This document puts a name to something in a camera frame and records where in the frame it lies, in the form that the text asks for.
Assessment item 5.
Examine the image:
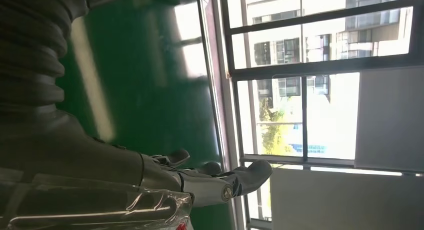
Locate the green conveyor belt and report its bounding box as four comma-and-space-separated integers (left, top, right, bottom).
56, 0, 234, 230

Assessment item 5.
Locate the grey roller blind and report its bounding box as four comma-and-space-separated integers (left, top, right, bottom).
353, 66, 424, 174

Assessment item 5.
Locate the dark window frame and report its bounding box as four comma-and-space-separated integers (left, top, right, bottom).
218, 0, 424, 230

